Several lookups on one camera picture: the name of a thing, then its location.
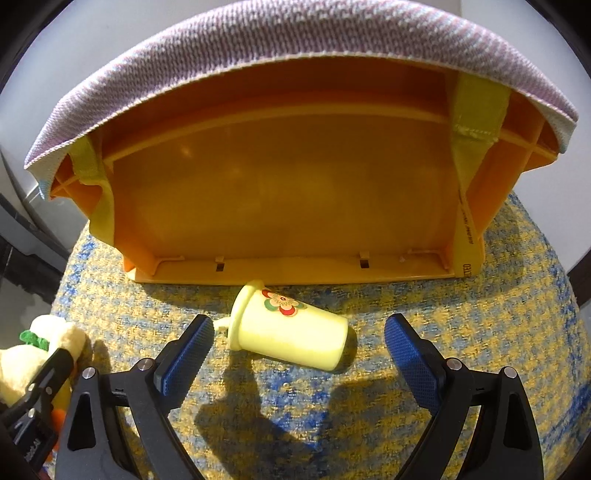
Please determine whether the yellow toy cup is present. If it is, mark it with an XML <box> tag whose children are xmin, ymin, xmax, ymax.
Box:
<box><xmin>213</xmin><ymin>281</ymin><xmax>349</xmax><ymax>371</ymax></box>

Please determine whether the pink knit fabric liner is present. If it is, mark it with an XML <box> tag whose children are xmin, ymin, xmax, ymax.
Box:
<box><xmin>24</xmin><ymin>1</ymin><xmax>579</xmax><ymax>192</ymax></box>

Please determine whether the yellow plush bear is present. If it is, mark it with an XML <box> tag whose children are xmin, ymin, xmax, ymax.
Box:
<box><xmin>1</xmin><ymin>314</ymin><xmax>87</xmax><ymax>407</ymax></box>

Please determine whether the orange plastic crate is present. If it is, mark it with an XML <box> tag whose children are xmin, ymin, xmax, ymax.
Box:
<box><xmin>50</xmin><ymin>56</ymin><xmax>559</xmax><ymax>285</ymax></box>

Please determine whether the yellow blue houndstooth blanket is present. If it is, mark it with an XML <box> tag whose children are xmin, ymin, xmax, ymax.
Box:
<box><xmin>45</xmin><ymin>191</ymin><xmax>591</xmax><ymax>480</ymax></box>

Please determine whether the colourful toy cube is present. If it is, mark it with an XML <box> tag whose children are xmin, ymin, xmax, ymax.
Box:
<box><xmin>45</xmin><ymin>408</ymin><xmax>66</xmax><ymax>462</ymax></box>

